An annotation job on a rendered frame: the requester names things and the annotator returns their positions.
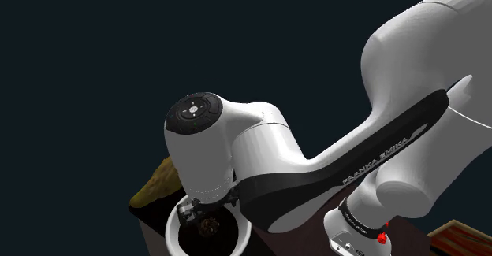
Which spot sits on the white round bowl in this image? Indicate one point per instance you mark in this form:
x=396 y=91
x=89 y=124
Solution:
x=246 y=228

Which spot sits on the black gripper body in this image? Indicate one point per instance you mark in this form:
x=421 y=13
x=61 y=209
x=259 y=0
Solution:
x=209 y=207

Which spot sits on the yellow brown lumpy object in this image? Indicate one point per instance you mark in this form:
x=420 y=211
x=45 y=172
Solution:
x=159 y=184

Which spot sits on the orange wooden furniture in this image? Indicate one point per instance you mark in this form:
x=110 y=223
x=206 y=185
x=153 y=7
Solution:
x=461 y=238

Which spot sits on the brown pine cone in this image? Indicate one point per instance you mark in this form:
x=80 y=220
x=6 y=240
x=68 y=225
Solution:
x=209 y=227

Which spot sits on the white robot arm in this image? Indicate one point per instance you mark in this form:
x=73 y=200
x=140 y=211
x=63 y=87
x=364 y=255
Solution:
x=269 y=147

